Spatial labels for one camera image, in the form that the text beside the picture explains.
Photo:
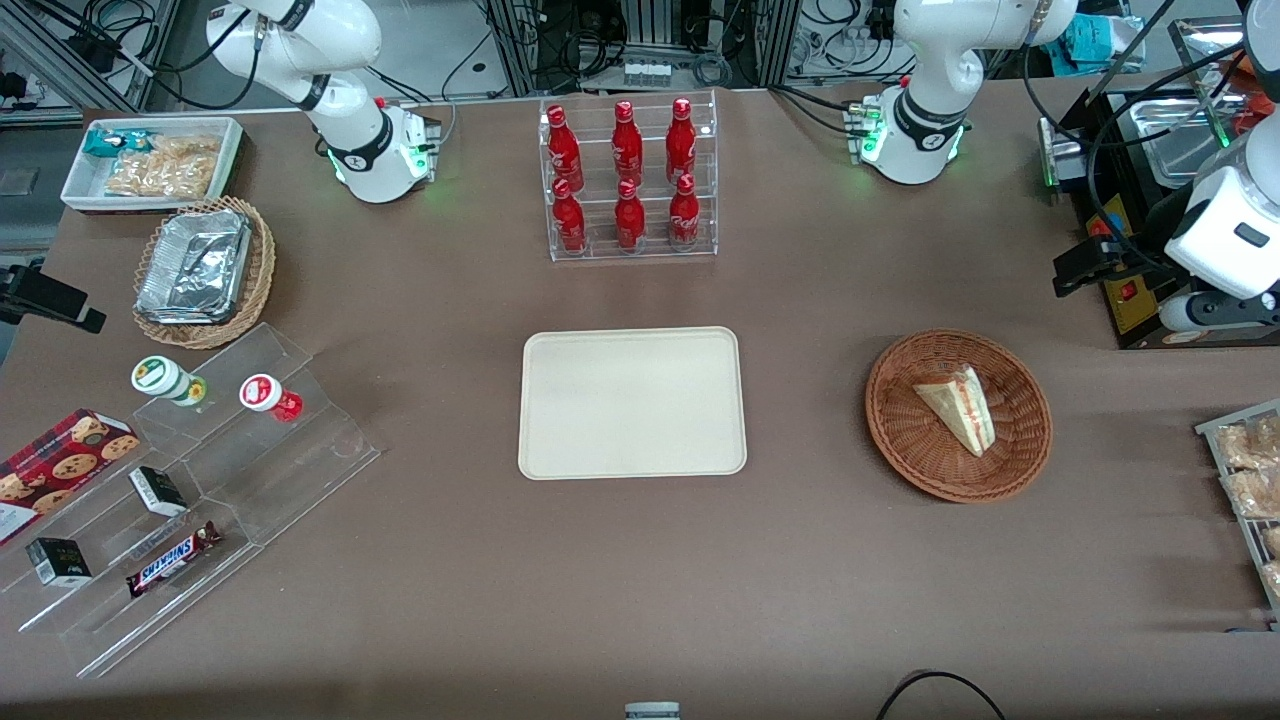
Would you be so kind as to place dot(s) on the triangular sandwich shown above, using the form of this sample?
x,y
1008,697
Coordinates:
x,y
962,410

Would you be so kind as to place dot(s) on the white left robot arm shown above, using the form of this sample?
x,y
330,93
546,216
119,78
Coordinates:
x,y
925,60

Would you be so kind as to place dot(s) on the tray of packaged pastries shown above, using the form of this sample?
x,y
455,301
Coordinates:
x,y
1212,432

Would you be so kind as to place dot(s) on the round brown wicker basket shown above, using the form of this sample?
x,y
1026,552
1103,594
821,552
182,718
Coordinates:
x,y
920,450

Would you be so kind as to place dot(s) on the beige rectangular serving tray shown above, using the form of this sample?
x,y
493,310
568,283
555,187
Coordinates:
x,y
630,405

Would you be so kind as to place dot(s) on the oval light wicker basket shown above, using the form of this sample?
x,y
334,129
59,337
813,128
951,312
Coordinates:
x,y
262,270

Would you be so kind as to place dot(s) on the red emergency stop knob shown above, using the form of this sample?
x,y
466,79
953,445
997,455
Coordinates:
x,y
1099,226

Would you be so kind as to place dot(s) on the black food warmer appliance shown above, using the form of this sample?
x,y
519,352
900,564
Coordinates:
x,y
1128,318

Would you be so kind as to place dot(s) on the silver metal side box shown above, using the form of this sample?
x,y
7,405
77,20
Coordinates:
x,y
1060,155

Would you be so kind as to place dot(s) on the stainless steel pan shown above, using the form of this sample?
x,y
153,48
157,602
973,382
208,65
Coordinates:
x,y
1175,125

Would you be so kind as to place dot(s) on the wrapped brown pastry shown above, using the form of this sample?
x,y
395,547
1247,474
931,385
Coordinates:
x,y
1255,492
1273,540
1273,578
1250,445

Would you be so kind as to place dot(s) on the red cola bottle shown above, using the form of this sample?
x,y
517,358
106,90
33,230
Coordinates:
x,y
684,215
627,145
570,222
681,145
565,150
630,220

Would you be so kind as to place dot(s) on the clear acrylic bottle rack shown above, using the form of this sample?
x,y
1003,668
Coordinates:
x,y
600,250

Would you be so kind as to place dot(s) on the small grey device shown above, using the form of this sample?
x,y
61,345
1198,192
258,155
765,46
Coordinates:
x,y
652,711

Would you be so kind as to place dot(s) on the clear acrylic step shelf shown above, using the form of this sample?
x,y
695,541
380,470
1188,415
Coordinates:
x,y
290,480

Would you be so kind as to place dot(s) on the red lid yogurt cup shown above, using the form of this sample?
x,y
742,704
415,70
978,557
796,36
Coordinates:
x,y
263,393

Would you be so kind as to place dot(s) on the stack of foil containers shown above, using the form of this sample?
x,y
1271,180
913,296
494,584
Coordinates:
x,y
195,268

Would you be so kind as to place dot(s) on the clear bag of crackers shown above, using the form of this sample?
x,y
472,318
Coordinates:
x,y
165,170

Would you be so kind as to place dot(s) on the green lid yogurt cup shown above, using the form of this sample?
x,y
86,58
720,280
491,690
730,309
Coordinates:
x,y
158,377

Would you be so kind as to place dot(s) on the small black white box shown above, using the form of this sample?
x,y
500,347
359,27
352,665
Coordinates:
x,y
58,562
158,492

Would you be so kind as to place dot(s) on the snickers chocolate bar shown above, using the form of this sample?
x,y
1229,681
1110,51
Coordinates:
x,y
170,560

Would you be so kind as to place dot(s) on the teal snack packet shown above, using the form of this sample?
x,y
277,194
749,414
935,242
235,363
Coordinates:
x,y
105,142

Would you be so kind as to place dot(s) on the white rectangular snack bin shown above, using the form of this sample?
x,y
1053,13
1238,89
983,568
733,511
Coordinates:
x,y
80,190

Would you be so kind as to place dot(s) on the red plaid cookie box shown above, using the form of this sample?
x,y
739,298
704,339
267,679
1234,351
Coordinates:
x,y
50,470

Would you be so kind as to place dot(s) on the black clamp mount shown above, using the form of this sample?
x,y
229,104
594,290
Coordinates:
x,y
45,295

